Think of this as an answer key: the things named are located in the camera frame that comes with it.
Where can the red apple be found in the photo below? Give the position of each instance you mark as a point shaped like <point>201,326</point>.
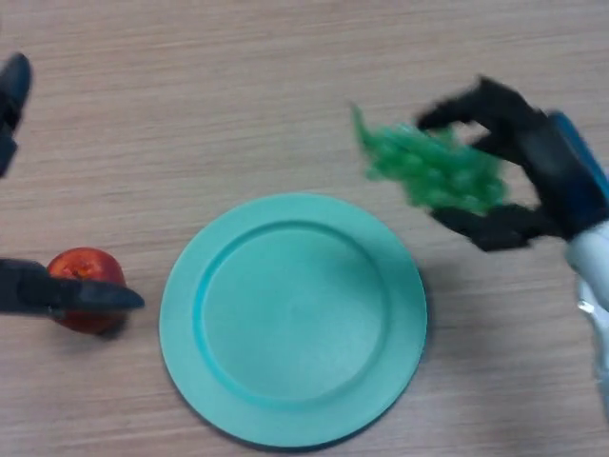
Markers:
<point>92,266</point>

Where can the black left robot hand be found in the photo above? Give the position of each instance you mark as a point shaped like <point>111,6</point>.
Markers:
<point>62,295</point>

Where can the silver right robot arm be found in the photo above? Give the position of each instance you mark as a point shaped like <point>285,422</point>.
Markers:
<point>592,295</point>

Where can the green grape bunch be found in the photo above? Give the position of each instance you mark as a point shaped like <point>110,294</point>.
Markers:
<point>428,166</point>

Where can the green round plate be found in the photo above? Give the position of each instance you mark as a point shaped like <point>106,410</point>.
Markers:
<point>292,321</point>

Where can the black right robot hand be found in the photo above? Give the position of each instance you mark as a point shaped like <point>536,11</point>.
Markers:
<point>537,171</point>

